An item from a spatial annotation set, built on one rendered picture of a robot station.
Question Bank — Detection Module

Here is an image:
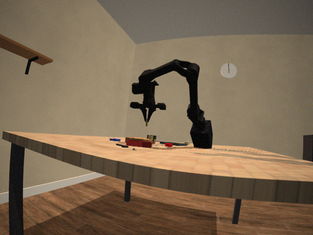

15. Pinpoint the red tray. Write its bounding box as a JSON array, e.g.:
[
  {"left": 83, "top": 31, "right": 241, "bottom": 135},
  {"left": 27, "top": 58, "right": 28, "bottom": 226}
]
[{"left": 126, "top": 140, "right": 152, "bottom": 148}]

